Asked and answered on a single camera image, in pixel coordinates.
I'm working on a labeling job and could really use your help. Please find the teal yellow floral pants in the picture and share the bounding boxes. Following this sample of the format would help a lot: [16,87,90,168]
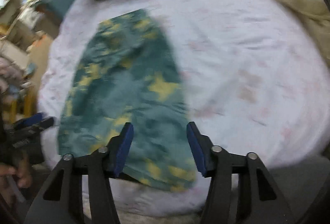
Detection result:
[58,9,196,192]

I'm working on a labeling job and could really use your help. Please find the person's left hand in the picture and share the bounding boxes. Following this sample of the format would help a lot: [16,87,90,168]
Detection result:
[1,154,32,188]

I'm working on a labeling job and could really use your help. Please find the pink cloth on rack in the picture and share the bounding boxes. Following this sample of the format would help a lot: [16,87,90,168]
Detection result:
[0,57,24,93]

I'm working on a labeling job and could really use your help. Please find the white floral bed sheet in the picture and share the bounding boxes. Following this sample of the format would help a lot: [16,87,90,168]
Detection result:
[38,0,329,217]

